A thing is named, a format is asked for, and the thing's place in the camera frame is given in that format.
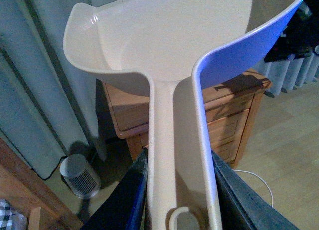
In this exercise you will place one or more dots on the white plastic dustpan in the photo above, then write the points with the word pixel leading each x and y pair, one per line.
pixel 170 50

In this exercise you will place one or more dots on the black white checkered bedsheet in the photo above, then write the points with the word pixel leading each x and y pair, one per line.
pixel 11 219

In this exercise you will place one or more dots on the wooden bed headboard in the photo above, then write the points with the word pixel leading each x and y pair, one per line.
pixel 30 196

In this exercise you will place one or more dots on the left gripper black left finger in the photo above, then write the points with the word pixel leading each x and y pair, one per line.
pixel 123 209

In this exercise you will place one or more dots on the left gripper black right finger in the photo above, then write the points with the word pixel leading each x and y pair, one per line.
pixel 241 207

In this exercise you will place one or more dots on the wooden nightstand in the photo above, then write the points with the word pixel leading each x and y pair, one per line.
pixel 230 108

